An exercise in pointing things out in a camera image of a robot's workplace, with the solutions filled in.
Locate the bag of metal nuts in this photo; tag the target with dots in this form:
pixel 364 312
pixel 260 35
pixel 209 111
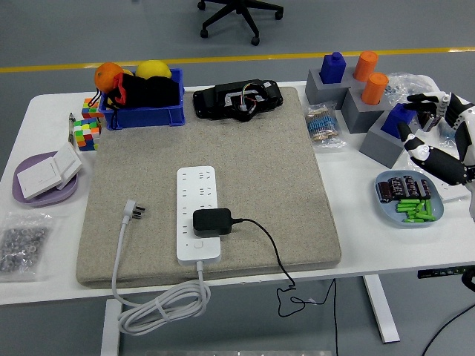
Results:
pixel 22 244

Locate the bag of striped resistors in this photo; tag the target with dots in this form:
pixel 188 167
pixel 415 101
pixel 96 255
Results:
pixel 323 124

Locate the orange fruit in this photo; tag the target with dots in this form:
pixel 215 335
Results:
pixel 105 76

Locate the large colourful puzzle cube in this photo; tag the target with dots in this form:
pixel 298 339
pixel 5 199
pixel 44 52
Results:
pixel 85 135

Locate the grey-brown mat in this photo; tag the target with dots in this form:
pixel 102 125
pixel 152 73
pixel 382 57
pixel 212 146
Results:
pixel 148 163

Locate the yellow lemon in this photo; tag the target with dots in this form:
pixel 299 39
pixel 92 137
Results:
pixel 154 68

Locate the light blue plate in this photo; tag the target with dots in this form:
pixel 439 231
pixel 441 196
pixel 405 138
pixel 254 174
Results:
pixel 389 215

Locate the blue plastic bin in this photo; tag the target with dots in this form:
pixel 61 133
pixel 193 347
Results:
pixel 148 116

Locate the purple plate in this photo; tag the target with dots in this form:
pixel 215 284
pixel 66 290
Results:
pixel 44 200

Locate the black pouch red trim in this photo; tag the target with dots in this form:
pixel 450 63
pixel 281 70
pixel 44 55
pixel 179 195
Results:
pixel 156 92

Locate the green cylindrical battery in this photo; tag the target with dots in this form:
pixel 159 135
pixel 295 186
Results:
pixel 429 207
pixel 421 206
pixel 426 216
pixel 408 201
pixel 405 210
pixel 406 206
pixel 412 220

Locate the black table control panel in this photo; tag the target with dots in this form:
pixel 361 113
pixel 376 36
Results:
pixel 441 272

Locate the small colourful puzzle cube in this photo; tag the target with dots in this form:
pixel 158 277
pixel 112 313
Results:
pixel 89 109

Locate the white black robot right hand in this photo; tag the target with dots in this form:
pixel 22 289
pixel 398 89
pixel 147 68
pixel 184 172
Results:
pixel 441 163

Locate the orange cylinder peg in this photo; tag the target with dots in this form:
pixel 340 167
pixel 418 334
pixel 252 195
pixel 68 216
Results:
pixel 375 89
pixel 365 66

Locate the white table leg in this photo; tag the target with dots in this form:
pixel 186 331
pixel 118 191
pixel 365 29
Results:
pixel 378 308
pixel 111 326

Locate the blue square peg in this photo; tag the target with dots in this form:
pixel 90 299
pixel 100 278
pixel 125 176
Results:
pixel 393 122
pixel 332 68

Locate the grey square block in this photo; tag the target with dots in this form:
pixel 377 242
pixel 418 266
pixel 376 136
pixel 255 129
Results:
pixel 358 115
pixel 378 148
pixel 315 91

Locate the white wall switch panel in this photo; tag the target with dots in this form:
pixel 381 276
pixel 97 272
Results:
pixel 37 178
pixel 68 163

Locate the black office chair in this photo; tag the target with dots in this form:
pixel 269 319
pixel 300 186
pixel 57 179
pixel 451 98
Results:
pixel 241 11

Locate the silver pen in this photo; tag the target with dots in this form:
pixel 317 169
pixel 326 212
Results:
pixel 71 128

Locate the white wall socket panel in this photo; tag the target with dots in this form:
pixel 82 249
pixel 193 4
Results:
pixel 454 193

